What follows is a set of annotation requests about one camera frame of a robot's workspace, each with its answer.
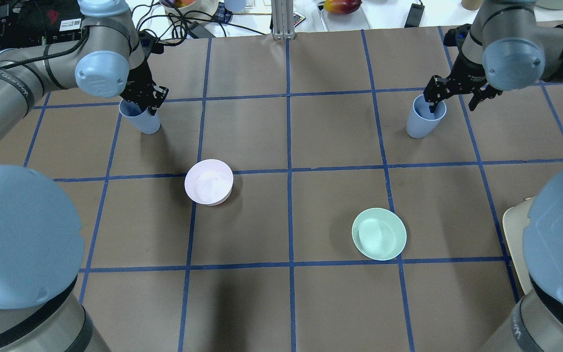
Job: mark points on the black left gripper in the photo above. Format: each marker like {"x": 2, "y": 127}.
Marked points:
{"x": 138, "y": 79}

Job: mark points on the blue cup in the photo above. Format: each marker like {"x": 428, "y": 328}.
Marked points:
{"x": 420, "y": 121}
{"x": 140, "y": 118}

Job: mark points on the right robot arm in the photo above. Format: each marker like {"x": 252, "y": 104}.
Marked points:
{"x": 505, "y": 49}

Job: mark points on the aluminium frame post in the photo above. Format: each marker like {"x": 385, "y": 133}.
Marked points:
{"x": 283, "y": 20}

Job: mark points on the mint green bowl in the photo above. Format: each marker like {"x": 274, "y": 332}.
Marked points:
{"x": 379, "y": 234}

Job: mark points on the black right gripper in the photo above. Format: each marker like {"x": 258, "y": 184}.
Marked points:
{"x": 469, "y": 73}

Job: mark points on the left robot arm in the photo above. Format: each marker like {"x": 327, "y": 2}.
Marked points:
{"x": 42, "y": 248}

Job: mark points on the pink bowl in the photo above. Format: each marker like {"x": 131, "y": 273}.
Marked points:
{"x": 209, "y": 182}

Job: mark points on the black computer box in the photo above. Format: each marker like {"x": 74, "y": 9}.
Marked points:
{"x": 30, "y": 23}

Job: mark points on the small remote control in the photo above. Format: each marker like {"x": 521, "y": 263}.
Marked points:
{"x": 298, "y": 18}

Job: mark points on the black power adapter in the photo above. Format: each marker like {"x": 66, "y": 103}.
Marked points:
{"x": 415, "y": 15}

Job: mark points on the red apple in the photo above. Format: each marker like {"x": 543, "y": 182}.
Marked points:
{"x": 342, "y": 6}

